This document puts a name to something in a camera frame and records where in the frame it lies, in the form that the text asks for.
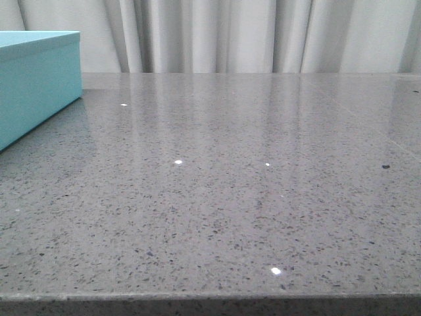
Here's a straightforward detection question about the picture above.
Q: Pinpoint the turquoise blue storage box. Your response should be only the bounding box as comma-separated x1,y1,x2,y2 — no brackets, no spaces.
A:
1,31,82,149

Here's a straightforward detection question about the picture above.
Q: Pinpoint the grey pleated curtain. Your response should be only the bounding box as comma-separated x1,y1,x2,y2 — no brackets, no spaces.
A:
1,1,420,73

